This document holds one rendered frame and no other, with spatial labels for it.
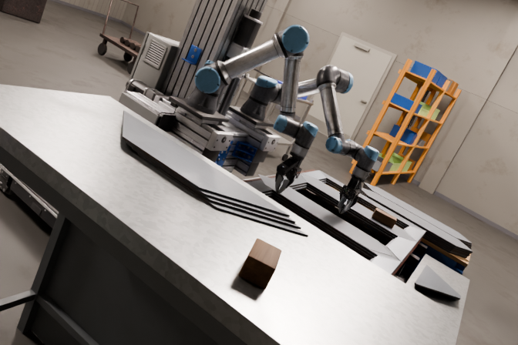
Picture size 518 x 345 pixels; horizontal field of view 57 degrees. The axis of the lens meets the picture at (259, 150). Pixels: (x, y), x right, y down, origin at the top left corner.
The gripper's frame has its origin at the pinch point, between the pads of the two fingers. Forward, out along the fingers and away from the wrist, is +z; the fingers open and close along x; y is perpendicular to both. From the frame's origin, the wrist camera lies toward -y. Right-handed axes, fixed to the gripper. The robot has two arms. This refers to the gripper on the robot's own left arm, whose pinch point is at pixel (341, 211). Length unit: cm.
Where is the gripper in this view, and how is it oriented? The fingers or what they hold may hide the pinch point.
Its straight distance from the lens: 242.8
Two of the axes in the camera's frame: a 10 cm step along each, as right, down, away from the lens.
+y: -4.6, 0.2, -8.9
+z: -4.1, 8.8, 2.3
